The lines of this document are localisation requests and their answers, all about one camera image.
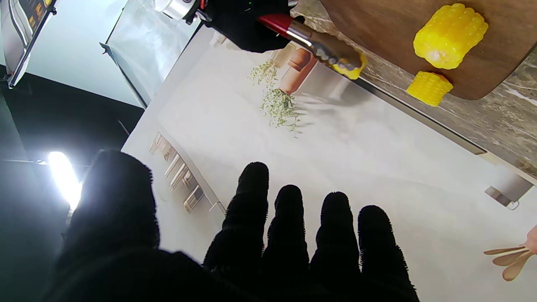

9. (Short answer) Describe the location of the printed kitchen scene backdrop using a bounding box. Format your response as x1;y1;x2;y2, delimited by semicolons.
121;25;537;302

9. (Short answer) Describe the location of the yellow corn chunk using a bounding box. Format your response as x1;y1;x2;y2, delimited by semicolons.
413;3;489;70
331;52;368;80
406;70;454;107

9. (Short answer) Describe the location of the dark wooden cutting board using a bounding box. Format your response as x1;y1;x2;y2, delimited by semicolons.
318;0;537;101

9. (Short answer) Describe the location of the black framed panel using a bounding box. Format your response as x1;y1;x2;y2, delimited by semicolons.
0;0;57;89

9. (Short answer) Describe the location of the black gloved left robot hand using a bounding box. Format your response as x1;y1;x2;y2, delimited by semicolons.
42;150;421;302

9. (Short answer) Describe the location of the white softbox diffuser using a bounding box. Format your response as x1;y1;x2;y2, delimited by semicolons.
100;0;202;109

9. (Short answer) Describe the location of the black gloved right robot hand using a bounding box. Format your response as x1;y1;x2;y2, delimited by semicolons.
206;0;302;54

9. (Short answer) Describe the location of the bright studio lamp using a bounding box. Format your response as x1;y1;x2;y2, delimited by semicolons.
42;150;84;212

